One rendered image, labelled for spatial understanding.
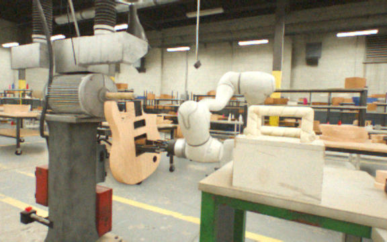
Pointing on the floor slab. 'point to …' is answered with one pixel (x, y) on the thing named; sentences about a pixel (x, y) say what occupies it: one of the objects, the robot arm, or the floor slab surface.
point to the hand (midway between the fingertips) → (142, 144)
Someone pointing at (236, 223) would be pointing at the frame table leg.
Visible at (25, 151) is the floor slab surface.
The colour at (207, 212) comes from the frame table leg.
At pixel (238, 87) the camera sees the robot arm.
